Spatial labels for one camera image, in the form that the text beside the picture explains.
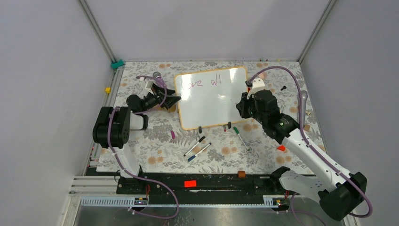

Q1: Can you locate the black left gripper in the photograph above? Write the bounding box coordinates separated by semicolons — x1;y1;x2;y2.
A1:
140;83;180;113

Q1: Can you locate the yellow framed whiteboard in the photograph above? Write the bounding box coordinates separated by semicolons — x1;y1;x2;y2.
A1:
174;66;247;130

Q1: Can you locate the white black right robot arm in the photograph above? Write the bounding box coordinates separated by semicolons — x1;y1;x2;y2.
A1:
236;89;373;221

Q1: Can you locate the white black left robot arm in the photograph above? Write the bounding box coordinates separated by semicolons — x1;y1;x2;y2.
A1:
92;87;181;194

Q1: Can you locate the black cap whiteboard marker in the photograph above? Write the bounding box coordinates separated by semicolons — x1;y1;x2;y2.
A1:
184;136;206;157

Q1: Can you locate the blue cap whiteboard marker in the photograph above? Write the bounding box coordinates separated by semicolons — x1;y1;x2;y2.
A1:
188;143;212;162

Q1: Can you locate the purple glitter microphone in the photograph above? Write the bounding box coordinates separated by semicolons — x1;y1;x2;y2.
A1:
152;71;167;90

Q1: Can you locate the green cap marker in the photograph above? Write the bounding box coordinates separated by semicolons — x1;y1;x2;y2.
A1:
233;127;250;151

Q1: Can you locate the silver microphone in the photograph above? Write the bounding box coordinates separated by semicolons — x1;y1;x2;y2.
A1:
297;90;308;127

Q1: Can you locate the floral table mat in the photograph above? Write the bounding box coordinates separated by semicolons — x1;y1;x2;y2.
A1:
115;61;312;174

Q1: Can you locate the orange red triangle block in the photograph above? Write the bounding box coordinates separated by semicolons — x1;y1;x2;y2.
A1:
276;145;286;152

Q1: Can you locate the small wooden cube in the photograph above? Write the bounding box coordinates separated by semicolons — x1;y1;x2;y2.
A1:
303;124;311;132

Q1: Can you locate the teal corner clamp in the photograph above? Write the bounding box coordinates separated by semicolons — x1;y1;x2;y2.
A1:
111;59;125;70

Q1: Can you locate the orange brown cylinder block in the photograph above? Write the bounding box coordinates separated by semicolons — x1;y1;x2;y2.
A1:
237;170;246;178

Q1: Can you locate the red label sticker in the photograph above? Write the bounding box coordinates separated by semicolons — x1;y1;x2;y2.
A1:
184;180;197;188

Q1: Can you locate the wooden rolling pin handle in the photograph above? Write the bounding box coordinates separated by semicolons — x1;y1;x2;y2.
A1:
159;105;176;113

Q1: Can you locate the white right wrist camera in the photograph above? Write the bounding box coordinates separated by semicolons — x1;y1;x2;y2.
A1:
247;78;265;99

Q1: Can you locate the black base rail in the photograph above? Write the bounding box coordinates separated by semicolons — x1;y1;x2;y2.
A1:
116;173;293;203

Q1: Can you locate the white cable duct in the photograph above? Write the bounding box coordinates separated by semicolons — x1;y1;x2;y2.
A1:
80;195;289;208

